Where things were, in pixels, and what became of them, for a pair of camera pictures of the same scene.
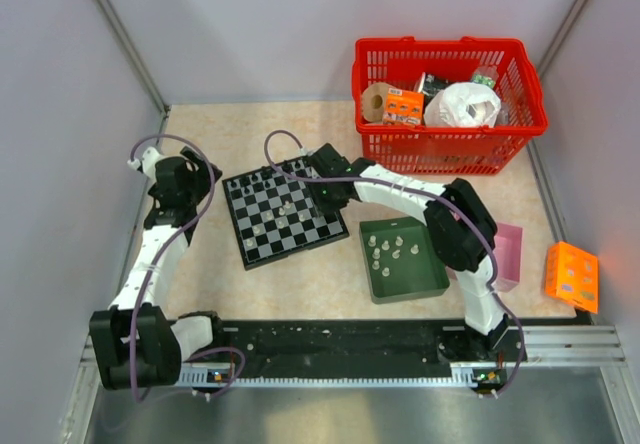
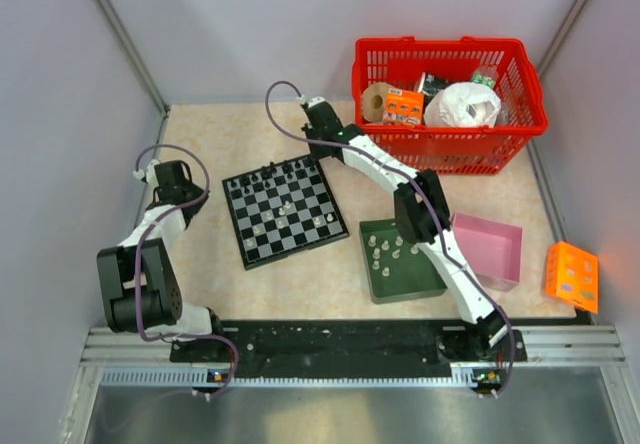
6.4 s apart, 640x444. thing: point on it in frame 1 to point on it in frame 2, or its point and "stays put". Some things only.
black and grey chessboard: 273,215 stays put
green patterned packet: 485,76 stays put
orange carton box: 572,274 stays put
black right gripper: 321,205 to 317,154
